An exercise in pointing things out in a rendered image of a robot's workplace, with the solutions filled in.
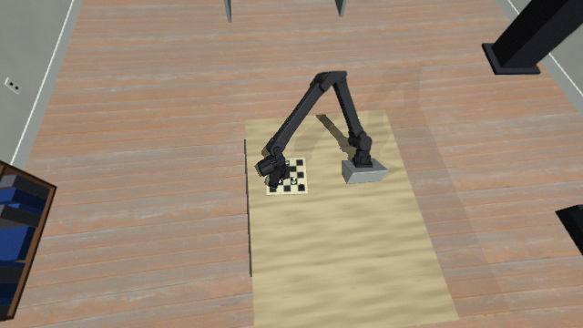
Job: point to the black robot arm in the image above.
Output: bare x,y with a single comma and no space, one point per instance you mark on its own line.
357,137

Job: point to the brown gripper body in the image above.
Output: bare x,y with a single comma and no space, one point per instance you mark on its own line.
288,169

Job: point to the black and cream chessboard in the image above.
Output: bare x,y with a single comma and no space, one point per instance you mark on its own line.
298,170

